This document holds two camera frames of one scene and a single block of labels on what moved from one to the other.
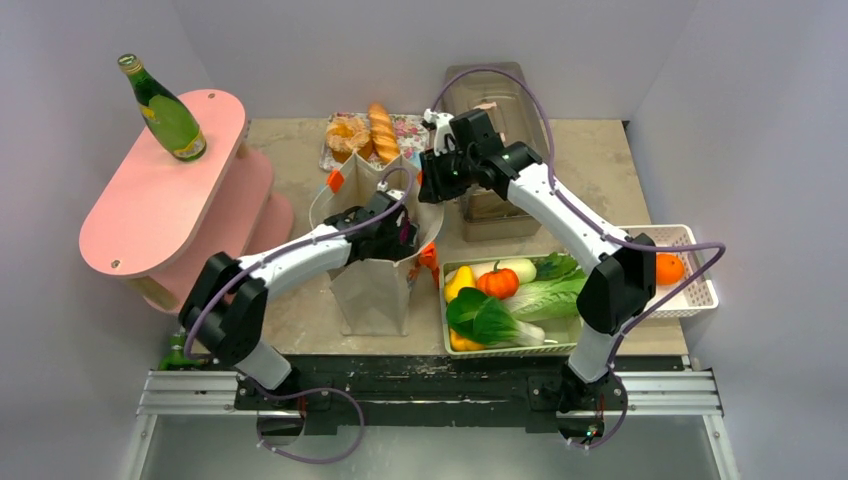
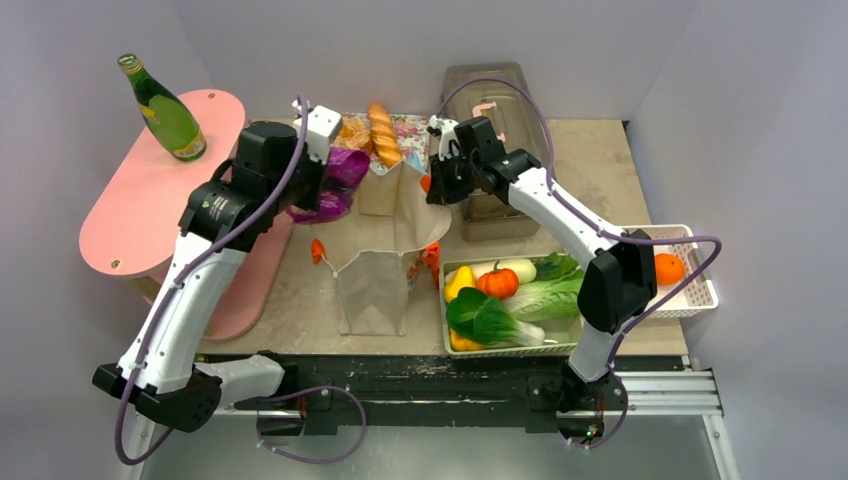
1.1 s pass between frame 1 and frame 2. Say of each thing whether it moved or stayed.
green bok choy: stayed
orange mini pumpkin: stayed
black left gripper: moved
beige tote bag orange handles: moved
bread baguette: stayed
